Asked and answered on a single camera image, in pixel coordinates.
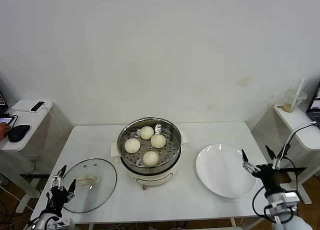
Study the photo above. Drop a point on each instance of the smartphone with lit screen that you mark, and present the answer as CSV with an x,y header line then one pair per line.
x,y
7,119

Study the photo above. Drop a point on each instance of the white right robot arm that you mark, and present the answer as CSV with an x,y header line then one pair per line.
x,y
282,205

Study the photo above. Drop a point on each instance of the clear plastic drink cup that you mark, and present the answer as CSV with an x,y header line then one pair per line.
x,y
291,101

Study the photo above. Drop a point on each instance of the round white plate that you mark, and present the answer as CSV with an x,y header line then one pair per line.
x,y
220,170

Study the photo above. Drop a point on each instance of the open black laptop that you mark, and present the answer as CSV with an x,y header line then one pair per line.
x,y
315,102
2,100

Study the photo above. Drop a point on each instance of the stainless steel steamer basket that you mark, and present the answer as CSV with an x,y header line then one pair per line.
x,y
171,150

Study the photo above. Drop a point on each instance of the flat white box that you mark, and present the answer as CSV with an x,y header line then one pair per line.
x,y
21,106

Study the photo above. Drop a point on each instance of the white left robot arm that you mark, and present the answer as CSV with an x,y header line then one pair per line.
x,y
45,221

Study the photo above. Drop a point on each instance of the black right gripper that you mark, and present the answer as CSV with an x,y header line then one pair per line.
x,y
268,177

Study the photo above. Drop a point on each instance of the round glass pot lid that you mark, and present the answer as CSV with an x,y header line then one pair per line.
x,y
100,170

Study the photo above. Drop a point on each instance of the white steamed baozi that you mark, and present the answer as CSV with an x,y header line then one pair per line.
x,y
146,133
150,159
158,140
132,145

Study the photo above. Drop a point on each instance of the person's hand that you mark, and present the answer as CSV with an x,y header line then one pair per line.
x,y
4,131

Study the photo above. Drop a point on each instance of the small black screen device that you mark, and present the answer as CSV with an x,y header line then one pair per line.
x,y
37,106

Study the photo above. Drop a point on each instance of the cream electric cooker base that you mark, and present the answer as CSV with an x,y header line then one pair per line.
x,y
160,181

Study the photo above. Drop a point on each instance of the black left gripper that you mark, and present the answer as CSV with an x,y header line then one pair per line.
x,y
57,198

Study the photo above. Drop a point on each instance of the black computer mouse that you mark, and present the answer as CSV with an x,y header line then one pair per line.
x,y
18,133

